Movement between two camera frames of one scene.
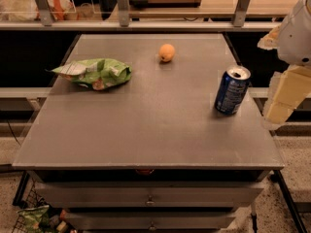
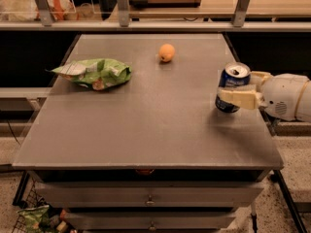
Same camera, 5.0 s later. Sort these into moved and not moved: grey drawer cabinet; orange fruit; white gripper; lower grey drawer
Moved: white gripper
Not moved: lower grey drawer; orange fruit; grey drawer cabinet
